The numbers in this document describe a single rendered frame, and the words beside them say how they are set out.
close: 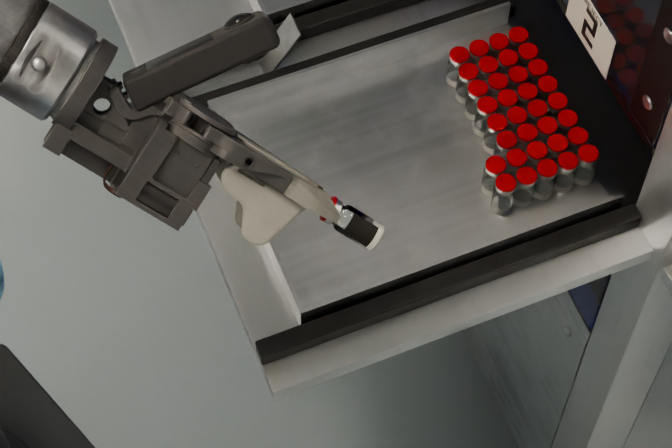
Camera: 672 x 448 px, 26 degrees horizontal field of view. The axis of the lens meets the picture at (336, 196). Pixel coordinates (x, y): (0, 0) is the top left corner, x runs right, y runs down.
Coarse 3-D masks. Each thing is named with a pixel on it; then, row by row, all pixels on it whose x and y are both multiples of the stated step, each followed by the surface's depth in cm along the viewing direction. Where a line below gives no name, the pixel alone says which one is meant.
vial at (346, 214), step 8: (336, 208) 107; (344, 208) 108; (352, 208) 108; (344, 216) 107; (352, 216) 107; (360, 216) 108; (368, 216) 108; (336, 224) 108; (344, 224) 107; (376, 224) 108; (352, 240) 108; (376, 240) 108; (368, 248) 108
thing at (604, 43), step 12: (576, 0) 140; (588, 0) 138; (576, 12) 141; (576, 24) 142; (600, 24) 137; (588, 36) 141; (600, 36) 138; (612, 36) 135; (588, 48) 141; (600, 48) 139; (612, 48) 136; (600, 60) 140
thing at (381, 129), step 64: (320, 64) 150; (384, 64) 154; (256, 128) 150; (320, 128) 150; (384, 128) 150; (448, 128) 150; (384, 192) 146; (448, 192) 146; (576, 192) 146; (320, 256) 143; (384, 256) 143; (448, 256) 139
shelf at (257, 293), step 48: (144, 0) 159; (192, 0) 159; (240, 0) 159; (432, 0) 159; (480, 0) 159; (528, 0) 159; (144, 48) 156; (336, 48) 156; (576, 48) 156; (576, 96) 153; (624, 144) 150; (624, 192) 147; (240, 240) 144; (624, 240) 144; (240, 288) 141; (480, 288) 141; (528, 288) 141; (384, 336) 138; (432, 336) 139; (288, 384) 136
